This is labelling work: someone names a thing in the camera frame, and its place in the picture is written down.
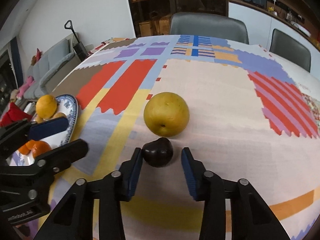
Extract large yellow orange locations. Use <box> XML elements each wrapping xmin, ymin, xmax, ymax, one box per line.
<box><xmin>36</xmin><ymin>94</ymin><xmax>57</xmax><ymax>119</ymax></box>

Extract yellow-green pear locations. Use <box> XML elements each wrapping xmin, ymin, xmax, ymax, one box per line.
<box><xmin>143</xmin><ymin>92</ymin><xmax>190</xmax><ymax>138</ymax></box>

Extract lone orange tangerine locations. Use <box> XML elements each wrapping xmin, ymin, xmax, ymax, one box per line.
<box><xmin>31</xmin><ymin>141</ymin><xmax>52</xmax><ymax>158</ymax></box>

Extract orange tangerine middle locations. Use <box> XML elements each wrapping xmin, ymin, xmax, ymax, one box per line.
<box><xmin>18</xmin><ymin>140</ymin><xmax>36</xmax><ymax>155</ymax></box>

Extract red cloth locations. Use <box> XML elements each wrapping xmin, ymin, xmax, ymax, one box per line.
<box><xmin>1</xmin><ymin>102</ymin><xmax>32</xmax><ymax>127</ymax></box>

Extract brown kiwi near centre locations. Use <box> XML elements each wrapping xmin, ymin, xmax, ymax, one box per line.
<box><xmin>51</xmin><ymin>112</ymin><xmax>67</xmax><ymax>119</ymax></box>

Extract pink plush toy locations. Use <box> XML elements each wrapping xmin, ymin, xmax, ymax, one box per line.
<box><xmin>16</xmin><ymin>76</ymin><xmax>35</xmax><ymax>99</ymax></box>

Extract blue white porcelain plate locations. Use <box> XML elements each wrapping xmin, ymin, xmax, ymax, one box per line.
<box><xmin>7</xmin><ymin>94</ymin><xmax>79</xmax><ymax>166</ymax></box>

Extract colourful patchwork tablecloth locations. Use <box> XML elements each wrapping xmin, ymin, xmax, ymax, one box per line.
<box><xmin>49</xmin><ymin>35</ymin><xmax>319</xmax><ymax>239</ymax></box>

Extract grey sofa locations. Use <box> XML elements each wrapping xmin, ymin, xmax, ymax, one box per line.
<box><xmin>23</xmin><ymin>36</ymin><xmax>80</xmax><ymax>100</ymax></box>

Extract black upright vacuum cleaner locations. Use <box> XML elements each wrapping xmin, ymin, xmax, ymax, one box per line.
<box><xmin>64</xmin><ymin>20</ymin><xmax>88</xmax><ymax>62</ymax></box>

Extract floral patterned placemat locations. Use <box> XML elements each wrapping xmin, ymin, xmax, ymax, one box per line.
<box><xmin>302</xmin><ymin>93</ymin><xmax>320</xmax><ymax>130</ymax></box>

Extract grey chair right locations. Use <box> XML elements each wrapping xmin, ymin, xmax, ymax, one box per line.
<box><xmin>270</xmin><ymin>29</ymin><xmax>311</xmax><ymax>72</ymax></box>

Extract grey chair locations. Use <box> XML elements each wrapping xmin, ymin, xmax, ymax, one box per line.
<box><xmin>270</xmin><ymin>29</ymin><xmax>311</xmax><ymax>72</ymax></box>
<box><xmin>170</xmin><ymin>12</ymin><xmax>249</xmax><ymax>44</ymax></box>

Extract grey chair left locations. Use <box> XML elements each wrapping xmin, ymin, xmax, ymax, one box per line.
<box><xmin>170</xmin><ymin>12</ymin><xmax>249</xmax><ymax>44</ymax></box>

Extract dark wooden glass cabinet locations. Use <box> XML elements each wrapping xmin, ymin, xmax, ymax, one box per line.
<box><xmin>129</xmin><ymin>0</ymin><xmax>226</xmax><ymax>37</ymax></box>

